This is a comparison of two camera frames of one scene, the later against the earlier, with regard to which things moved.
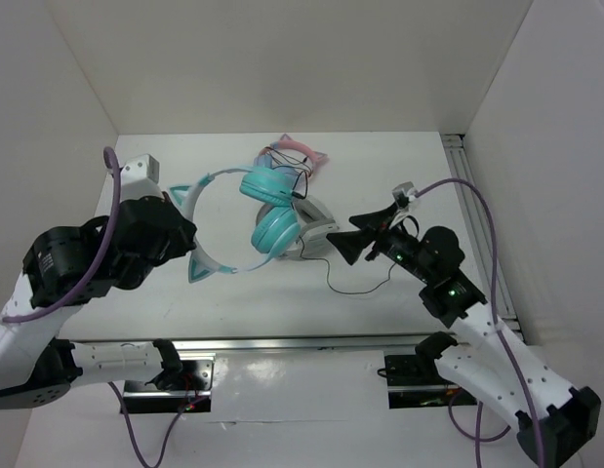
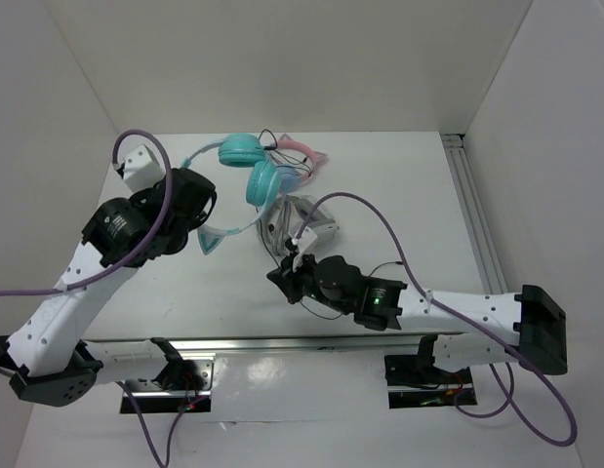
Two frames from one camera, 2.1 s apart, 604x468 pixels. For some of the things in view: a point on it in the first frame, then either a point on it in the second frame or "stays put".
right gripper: x=350 y=244 -> x=287 y=279
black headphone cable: x=296 y=194 -> x=305 y=169
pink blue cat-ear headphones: x=263 y=158 stays put
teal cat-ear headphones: x=275 y=227 -> x=263 y=184
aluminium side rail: x=475 y=214 stays put
